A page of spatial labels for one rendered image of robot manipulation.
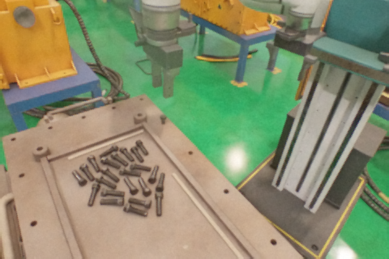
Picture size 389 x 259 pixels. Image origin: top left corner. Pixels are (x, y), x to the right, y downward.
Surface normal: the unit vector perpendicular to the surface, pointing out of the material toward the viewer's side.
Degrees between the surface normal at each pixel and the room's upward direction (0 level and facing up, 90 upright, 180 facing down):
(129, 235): 0
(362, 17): 90
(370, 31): 90
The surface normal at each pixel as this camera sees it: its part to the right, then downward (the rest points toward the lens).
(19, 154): 0.06, -0.80
